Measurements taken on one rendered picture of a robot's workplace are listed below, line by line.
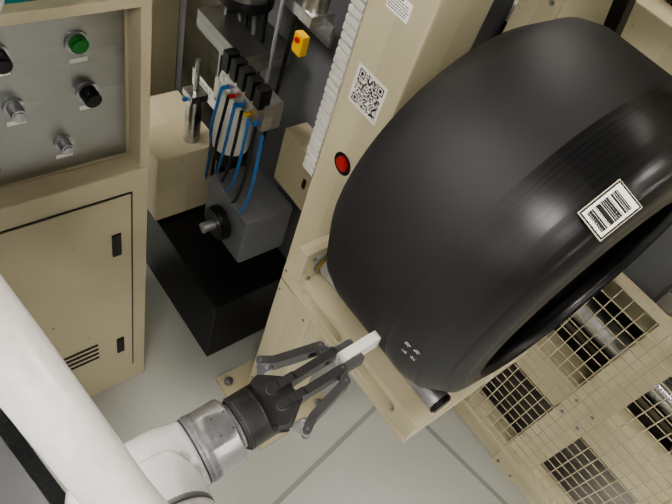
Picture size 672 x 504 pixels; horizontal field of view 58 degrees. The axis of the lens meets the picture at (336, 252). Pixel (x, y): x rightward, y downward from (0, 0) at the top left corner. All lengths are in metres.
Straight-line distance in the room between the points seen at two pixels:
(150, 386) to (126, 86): 1.07
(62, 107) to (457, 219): 0.73
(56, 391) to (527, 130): 0.55
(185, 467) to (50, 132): 0.67
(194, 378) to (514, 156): 1.48
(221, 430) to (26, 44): 0.65
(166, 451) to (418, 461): 1.39
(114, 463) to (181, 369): 1.46
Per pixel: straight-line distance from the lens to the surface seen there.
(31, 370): 0.55
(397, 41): 0.96
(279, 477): 1.93
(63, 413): 0.56
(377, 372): 1.12
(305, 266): 1.14
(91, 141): 1.24
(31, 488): 1.11
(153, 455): 0.77
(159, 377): 2.01
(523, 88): 0.77
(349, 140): 1.10
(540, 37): 0.83
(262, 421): 0.80
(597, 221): 0.72
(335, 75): 1.11
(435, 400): 1.07
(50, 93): 1.14
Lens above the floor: 1.81
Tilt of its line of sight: 49 degrees down
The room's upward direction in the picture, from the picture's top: 22 degrees clockwise
